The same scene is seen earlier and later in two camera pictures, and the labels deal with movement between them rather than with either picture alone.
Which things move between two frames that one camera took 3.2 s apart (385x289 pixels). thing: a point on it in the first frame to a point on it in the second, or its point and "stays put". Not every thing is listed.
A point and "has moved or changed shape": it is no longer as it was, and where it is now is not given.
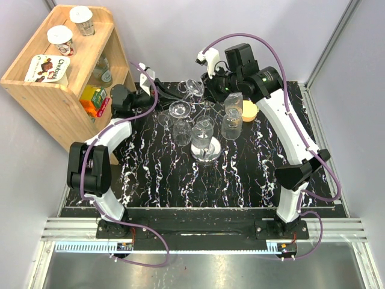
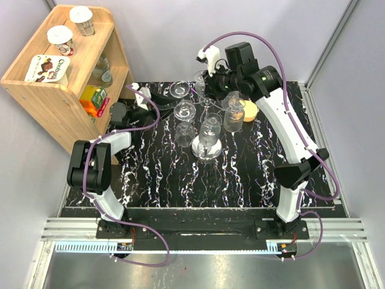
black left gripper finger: (167, 92) to (162, 102)
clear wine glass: (177, 109) to (179, 89)
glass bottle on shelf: (102, 71) stays put
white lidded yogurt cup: (61, 36) stays put
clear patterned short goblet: (202, 132) to (210, 129)
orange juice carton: (86, 96) stays put
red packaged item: (103, 106) stays put
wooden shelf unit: (66, 74) stays put
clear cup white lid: (82, 16) stays put
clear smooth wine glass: (190, 86) has moved or changed shape
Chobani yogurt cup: (48, 68) stays put
